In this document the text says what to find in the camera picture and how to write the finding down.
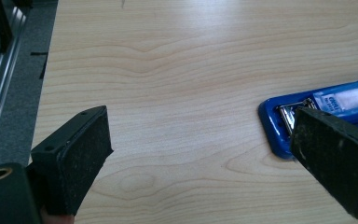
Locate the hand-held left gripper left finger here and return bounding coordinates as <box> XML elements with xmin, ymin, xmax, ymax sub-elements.
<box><xmin>30</xmin><ymin>105</ymin><xmax>115</xmax><ymax>217</ymax></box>

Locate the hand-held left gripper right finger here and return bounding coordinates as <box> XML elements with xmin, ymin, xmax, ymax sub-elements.
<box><xmin>290</xmin><ymin>106</ymin><xmax>358</xmax><ymax>220</ymax></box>

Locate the blue stapler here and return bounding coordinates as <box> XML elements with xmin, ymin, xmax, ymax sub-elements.
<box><xmin>257</xmin><ymin>76</ymin><xmax>358</xmax><ymax>161</ymax></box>

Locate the black metal stand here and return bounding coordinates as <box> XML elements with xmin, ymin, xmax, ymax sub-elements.
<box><xmin>0</xmin><ymin>0</ymin><xmax>34</xmax><ymax>54</ymax></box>

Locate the metal floor rail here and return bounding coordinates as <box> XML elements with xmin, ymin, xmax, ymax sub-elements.
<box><xmin>0</xmin><ymin>6</ymin><xmax>32</xmax><ymax>171</ymax></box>

